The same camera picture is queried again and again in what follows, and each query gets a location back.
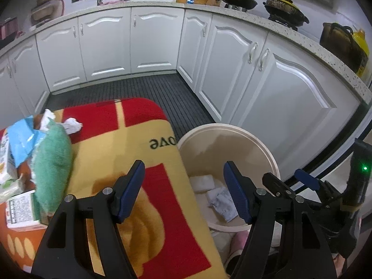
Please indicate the red orange printed blanket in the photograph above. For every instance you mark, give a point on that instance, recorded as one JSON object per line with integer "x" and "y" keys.
{"x": 162, "y": 209}

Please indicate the torn blue plastic packet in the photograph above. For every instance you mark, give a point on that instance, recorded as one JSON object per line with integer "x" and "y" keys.
{"x": 20, "y": 142}

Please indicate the crumpled white paper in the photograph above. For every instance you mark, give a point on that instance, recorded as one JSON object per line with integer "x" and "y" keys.
{"x": 48, "y": 119}

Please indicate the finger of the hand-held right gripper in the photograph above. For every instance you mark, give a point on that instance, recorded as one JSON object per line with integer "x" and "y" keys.
{"x": 274, "y": 184}
{"x": 306, "y": 178}

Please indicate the row of white cabinet doors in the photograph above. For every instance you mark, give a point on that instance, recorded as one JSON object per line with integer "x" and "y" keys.
{"x": 151, "y": 37}

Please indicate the black bag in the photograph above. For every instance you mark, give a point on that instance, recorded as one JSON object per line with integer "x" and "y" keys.
{"x": 337, "y": 40}

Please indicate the white wrapped packet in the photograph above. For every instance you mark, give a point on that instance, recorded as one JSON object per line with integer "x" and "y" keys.
{"x": 203, "y": 182}

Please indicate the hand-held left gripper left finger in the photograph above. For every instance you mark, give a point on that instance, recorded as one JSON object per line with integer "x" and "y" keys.
{"x": 130, "y": 191}

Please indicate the beige plastic bin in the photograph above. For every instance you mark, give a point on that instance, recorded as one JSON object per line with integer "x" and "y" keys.
{"x": 232, "y": 145}

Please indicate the white medicine box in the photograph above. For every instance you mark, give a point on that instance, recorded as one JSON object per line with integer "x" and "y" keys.
{"x": 21, "y": 210}

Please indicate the crumpled white tissue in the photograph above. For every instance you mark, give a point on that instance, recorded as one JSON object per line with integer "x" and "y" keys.
{"x": 72, "y": 125}

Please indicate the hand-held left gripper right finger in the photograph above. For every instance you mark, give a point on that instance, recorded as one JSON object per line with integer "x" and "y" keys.
{"x": 237, "y": 191}

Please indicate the yellow plastic container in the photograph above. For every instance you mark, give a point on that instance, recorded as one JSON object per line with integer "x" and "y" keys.
{"x": 361, "y": 43}

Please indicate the speckled kitchen countertop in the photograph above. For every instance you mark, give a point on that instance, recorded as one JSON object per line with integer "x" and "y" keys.
{"x": 174, "y": 4}

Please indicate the green fluffy towel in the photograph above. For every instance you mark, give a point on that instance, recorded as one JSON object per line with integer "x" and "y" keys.
{"x": 52, "y": 162}

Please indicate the red box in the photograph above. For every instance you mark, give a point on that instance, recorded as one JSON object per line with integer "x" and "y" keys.
{"x": 8, "y": 29}

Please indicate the white green carton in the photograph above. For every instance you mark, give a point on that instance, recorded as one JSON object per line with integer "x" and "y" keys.
{"x": 6, "y": 159}

